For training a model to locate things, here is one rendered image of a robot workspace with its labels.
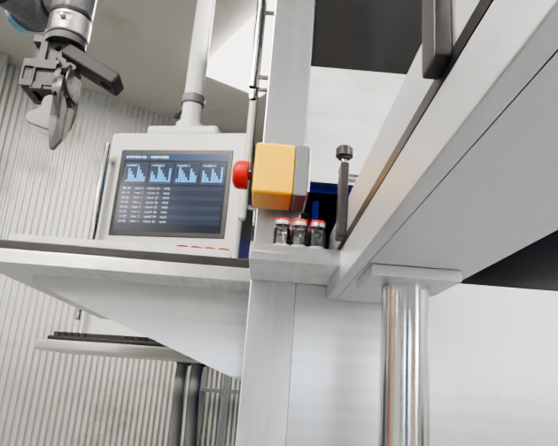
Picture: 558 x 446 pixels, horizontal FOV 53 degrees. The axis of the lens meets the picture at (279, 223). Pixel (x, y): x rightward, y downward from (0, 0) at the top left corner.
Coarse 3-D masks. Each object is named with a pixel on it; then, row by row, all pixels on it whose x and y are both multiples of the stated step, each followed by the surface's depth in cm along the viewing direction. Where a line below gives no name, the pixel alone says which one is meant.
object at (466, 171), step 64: (448, 0) 30; (512, 0) 22; (448, 64) 29; (512, 64) 22; (384, 128) 46; (448, 128) 29; (512, 128) 27; (384, 192) 44; (448, 192) 35; (512, 192) 35; (384, 256) 53; (448, 256) 51
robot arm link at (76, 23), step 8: (56, 16) 100; (64, 16) 100; (72, 16) 100; (80, 16) 101; (48, 24) 101; (56, 24) 100; (64, 24) 100; (72, 24) 100; (80, 24) 101; (88, 24) 103; (72, 32) 100; (80, 32) 101; (88, 32) 103; (88, 40) 103
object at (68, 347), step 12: (36, 348) 156; (48, 348) 155; (60, 348) 155; (72, 348) 154; (84, 348) 154; (96, 348) 153; (108, 348) 153; (120, 348) 152; (132, 348) 152; (144, 348) 151; (156, 348) 151; (168, 348) 150; (168, 360) 164; (180, 360) 158; (192, 360) 154
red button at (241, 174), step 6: (240, 162) 76; (246, 162) 76; (234, 168) 76; (240, 168) 76; (246, 168) 76; (234, 174) 76; (240, 174) 75; (246, 174) 75; (234, 180) 76; (240, 180) 76; (246, 180) 76; (234, 186) 77; (240, 186) 76; (246, 186) 76
